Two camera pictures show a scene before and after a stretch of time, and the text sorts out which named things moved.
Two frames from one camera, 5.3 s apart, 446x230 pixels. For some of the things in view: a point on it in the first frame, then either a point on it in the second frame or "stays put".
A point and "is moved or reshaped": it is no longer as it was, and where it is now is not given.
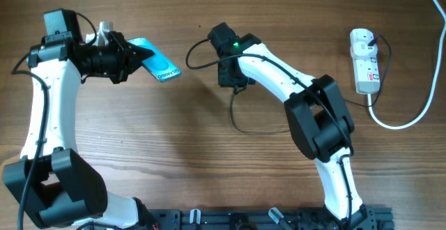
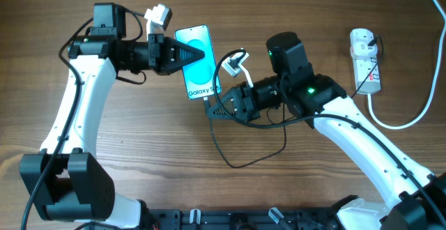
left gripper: [129, 60] → [162, 56]
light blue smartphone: [158, 65] is moved or reshaped
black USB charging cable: [372, 104] → [206, 101]
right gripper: [224, 80] → [244, 111]
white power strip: [366, 72] stays put
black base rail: [266, 219] stays put
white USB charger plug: [362, 49] stays put
